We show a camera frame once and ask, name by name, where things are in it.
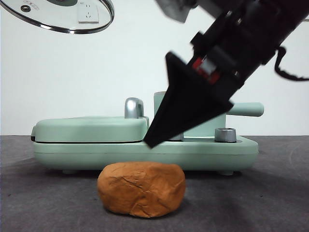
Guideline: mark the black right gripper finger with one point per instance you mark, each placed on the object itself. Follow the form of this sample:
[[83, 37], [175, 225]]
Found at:
[[183, 104]]

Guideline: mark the silver control knob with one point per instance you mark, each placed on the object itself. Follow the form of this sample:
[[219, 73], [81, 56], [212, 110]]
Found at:
[[225, 134], [177, 137]]

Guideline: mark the glass pot lid green knob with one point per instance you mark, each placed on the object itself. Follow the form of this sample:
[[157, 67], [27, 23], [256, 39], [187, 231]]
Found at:
[[48, 17]]

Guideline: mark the mint green breakfast machine base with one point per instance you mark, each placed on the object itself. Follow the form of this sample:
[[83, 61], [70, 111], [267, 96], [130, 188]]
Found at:
[[72, 154]]

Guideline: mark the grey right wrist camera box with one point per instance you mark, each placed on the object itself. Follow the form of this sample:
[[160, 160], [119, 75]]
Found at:
[[176, 9]]

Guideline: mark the brown potato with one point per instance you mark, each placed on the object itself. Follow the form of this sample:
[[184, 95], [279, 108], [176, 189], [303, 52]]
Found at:
[[141, 191]]

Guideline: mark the white wall socket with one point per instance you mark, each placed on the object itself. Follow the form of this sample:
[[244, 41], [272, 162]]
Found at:
[[88, 14]]

